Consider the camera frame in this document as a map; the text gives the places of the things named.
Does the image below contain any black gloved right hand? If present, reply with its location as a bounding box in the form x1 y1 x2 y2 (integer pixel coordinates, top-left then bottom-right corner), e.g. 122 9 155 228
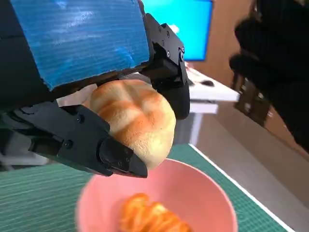
228 0 309 153

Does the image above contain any black left hand blue tape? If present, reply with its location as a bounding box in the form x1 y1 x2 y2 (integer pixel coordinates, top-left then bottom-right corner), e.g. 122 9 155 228
0 0 192 179

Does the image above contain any round toy bread bun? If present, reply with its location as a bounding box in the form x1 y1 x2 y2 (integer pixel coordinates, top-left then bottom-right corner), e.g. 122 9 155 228
82 79 177 170

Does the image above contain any pink bowl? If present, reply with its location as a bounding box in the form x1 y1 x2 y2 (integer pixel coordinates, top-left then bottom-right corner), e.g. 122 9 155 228
76 158 239 232

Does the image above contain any long toy bread loaf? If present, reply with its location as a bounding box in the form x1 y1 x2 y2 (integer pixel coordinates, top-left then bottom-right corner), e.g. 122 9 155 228
119 192 194 232

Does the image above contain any white desk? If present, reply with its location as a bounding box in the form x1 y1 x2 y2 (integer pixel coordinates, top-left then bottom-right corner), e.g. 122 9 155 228
185 61 241 145

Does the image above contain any blue computer monitor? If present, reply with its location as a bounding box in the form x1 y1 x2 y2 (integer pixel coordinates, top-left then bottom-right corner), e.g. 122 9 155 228
166 0 214 62

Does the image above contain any green cutting mat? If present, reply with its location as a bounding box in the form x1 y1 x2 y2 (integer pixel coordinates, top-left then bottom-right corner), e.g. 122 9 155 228
0 144 294 232

